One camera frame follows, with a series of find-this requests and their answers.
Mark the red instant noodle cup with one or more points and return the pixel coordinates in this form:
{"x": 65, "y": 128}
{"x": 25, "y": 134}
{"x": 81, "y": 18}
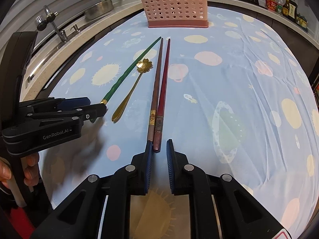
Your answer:
{"x": 271, "y": 5}

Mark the stainless steel sink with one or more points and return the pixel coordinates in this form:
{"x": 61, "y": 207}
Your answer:
{"x": 44, "y": 53}

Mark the green chopstick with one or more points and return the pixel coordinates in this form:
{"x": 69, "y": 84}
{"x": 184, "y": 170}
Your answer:
{"x": 116, "y": 85}

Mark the chrome kitchen faucet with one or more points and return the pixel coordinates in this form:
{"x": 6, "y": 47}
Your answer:
{"x": 42, "y": 22}

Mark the brown chopstick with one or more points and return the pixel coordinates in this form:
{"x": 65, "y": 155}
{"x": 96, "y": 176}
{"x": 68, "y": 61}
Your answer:
{"x": 155, "y": 97}

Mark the teal seasoning jar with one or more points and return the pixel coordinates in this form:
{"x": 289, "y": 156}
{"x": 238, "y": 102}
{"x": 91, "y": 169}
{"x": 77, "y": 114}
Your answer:
{"x": 302, "y": 22}

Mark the pink perforated utensil holder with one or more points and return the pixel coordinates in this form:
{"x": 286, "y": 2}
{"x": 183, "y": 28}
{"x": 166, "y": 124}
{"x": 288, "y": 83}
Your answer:
{"x": 176, "y": 13}

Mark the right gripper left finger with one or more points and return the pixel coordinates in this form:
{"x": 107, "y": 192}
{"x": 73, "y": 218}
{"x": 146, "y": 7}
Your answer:
{"x": 143, "y": 165}

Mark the black vinegar bottle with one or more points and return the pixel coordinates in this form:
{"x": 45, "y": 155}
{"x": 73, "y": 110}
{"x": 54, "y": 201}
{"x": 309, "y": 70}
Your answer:
{"x": 292, "y": 12}

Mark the blue patterned tablecloth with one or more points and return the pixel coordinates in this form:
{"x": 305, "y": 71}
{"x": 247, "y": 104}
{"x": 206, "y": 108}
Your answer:
{"x": 237, "y": 102}

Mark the stainless steel bowl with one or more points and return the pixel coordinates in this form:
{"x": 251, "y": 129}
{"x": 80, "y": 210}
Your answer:
{"x": 99, "y": 9}

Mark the red chopstick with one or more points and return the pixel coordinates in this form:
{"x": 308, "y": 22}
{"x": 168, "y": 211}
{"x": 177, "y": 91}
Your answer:
{"x": 161, "y": 108}

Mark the dark soy sauce bottle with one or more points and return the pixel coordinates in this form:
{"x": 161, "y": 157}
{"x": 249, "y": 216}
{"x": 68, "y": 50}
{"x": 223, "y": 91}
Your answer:
{"x": 285, "y": 10}

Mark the person's left hand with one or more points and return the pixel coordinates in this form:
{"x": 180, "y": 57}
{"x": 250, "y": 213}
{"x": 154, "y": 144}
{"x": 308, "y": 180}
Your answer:
{"x": 31, "y": 171}

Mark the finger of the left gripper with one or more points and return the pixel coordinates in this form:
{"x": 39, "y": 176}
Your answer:
{"x": 91, "y": 112}
{"x": 73, "y": 103}

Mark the gold flower spoon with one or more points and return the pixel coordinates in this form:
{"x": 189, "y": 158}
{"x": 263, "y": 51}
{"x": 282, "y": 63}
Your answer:
{"x": 143, "y": 67}

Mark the sink soap dispenser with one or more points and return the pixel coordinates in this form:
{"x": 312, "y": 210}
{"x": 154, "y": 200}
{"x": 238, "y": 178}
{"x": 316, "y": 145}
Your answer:
{"x": 75, "y": 28}

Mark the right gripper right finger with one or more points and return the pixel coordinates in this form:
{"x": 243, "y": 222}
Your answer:
{"x": 176, "y": 162}

